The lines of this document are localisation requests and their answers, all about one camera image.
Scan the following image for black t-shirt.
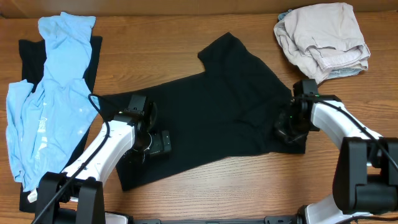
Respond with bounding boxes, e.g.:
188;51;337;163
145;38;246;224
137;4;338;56
116;33;305;191

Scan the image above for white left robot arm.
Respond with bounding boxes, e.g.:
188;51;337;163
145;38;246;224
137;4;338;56
33;95;171;223

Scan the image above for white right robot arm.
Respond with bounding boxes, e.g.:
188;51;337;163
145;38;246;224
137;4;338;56
264;79;397;224

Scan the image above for beige folded shorts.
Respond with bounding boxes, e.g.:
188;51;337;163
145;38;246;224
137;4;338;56
273;2;371;85

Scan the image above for light blue t-shirt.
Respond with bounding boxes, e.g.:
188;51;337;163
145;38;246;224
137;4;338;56
6;12;97;192

